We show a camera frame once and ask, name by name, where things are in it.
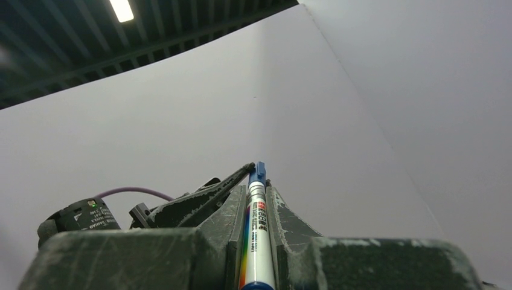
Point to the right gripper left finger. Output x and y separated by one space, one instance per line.
203 257

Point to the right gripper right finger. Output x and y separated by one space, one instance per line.
304 259

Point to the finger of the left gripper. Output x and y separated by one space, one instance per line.
192 209

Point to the white whiteboard marker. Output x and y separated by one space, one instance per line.
256 265

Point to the blue marker cap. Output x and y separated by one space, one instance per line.
257 176

